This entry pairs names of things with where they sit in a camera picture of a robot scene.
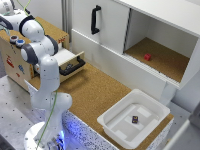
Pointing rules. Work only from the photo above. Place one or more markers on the pink block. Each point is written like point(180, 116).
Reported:
point(147, 57)

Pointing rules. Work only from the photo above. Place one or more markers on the blue button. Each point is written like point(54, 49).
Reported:
point(20, 42)

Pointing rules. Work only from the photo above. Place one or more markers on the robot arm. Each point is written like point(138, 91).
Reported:
point(48, 71)

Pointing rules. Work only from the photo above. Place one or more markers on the white sliding door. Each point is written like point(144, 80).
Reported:
point(111, 23)

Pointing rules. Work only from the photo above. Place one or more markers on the wooden drawer box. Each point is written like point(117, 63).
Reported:
point(13, 68)

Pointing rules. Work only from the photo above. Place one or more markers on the purple block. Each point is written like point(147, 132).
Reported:
point(135, 119)

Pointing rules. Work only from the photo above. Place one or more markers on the white cabinet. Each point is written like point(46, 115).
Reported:
point(110, 63)

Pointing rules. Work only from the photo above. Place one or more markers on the white plastic box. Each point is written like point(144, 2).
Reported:
point(146, 106)

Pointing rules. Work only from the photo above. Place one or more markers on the red button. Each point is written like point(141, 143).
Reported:
point(13, 38)

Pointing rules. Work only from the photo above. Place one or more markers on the wooden drawer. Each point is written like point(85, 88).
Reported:
point(68, 55)

